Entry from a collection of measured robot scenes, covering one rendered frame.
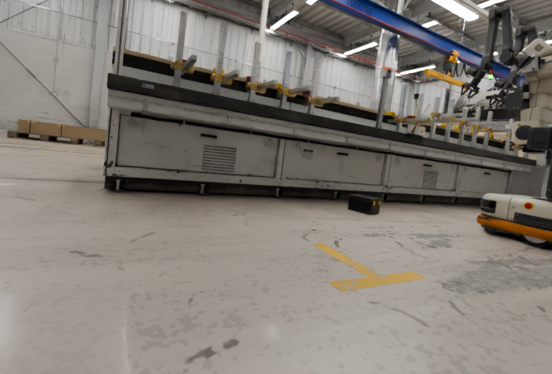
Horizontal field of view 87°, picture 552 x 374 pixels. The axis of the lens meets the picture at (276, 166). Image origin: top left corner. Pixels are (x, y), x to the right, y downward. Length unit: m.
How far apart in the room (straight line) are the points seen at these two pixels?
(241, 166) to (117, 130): 0.88
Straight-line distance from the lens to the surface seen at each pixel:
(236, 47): 10.04
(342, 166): 2.83
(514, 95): 2.74
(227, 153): 2.25
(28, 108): 9.28
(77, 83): 9.18
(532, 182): 5.53
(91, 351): 0.68
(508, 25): 2.82
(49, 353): 0.70
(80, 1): 9.65
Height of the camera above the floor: 0.39
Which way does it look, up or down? 3 degrees down
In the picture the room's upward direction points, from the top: 7 degrees clockwise
